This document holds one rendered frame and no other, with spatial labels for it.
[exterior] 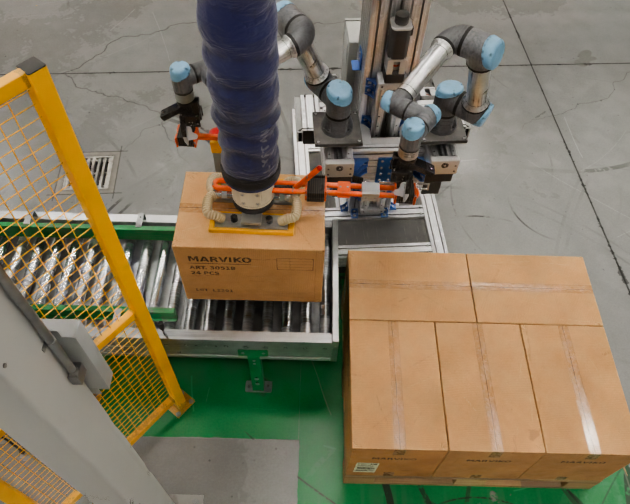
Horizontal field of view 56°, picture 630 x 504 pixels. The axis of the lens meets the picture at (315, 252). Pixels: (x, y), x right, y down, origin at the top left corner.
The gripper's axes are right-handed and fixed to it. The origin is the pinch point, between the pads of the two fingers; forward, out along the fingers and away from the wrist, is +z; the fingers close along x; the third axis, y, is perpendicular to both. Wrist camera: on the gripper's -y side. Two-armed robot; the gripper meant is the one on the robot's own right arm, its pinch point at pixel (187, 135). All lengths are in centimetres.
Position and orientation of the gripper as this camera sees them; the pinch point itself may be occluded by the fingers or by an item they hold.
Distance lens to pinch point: 256.9
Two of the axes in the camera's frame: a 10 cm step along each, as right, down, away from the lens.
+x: 0.3, -8.2, 5.8
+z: -0.2, 5.8, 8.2
